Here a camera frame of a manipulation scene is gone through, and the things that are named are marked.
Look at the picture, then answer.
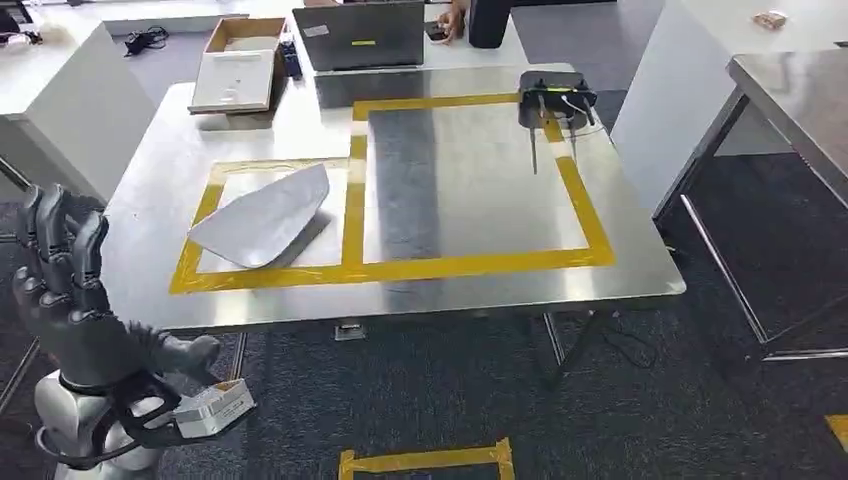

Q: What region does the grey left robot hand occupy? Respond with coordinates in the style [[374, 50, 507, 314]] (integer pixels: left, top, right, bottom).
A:
[[11, 184, 223, 393]]

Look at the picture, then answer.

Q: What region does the grey laptop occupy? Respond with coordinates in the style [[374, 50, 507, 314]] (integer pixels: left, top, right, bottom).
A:
[[292, 0, 427, 73]]

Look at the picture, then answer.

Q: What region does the dark blue small box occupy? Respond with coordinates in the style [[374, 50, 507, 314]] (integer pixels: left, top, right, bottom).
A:
[[278, 38, 305, 82]]

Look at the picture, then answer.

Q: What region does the small tan wrapped object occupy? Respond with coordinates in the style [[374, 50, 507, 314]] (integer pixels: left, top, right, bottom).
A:
[[752, 9, 790, 32]]

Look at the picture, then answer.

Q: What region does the white long counter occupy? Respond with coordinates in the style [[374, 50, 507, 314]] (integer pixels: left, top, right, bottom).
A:
[[36, 0, 307, 37]]

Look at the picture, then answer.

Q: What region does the open cardboard box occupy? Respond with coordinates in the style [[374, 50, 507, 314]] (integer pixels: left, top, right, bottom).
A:
[[203, 16, 288, 56]]

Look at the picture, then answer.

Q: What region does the yellow floor tape corner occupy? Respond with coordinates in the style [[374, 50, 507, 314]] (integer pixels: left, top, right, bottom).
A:
[[824, 413, 848, 456]]

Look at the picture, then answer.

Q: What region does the person's hand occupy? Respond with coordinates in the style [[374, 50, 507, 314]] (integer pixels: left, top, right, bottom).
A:
[[435, 0, 473, 46]]

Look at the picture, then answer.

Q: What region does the black parts tray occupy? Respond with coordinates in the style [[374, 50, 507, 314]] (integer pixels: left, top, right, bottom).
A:
[[517, 69, 600, 131]]

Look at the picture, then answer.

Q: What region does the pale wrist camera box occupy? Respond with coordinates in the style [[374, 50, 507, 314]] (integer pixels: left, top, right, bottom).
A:
[[172, 378, 258, 441]]

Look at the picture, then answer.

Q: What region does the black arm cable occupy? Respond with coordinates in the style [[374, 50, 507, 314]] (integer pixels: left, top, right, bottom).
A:
[[38, 370, 220, 468]]

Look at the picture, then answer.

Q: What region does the steel bench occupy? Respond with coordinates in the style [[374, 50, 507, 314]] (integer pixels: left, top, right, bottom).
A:
[[99, 62, 688, 392]]

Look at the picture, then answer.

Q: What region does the steel side table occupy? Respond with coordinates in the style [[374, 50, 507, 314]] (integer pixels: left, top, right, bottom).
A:
[[651, 48, 848, 364]]

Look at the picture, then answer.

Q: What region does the white curved sheet metal part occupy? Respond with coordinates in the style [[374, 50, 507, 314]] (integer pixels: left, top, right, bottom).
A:
[[186, 162, 332, 270]]

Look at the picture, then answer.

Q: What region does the long metal rod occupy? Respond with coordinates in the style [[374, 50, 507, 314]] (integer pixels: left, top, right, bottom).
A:
[[528, 92, 541, 177]]

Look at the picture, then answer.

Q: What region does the black power adapter with cord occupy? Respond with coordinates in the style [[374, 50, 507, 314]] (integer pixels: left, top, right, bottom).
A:
[[123, 25, 171, 58]]

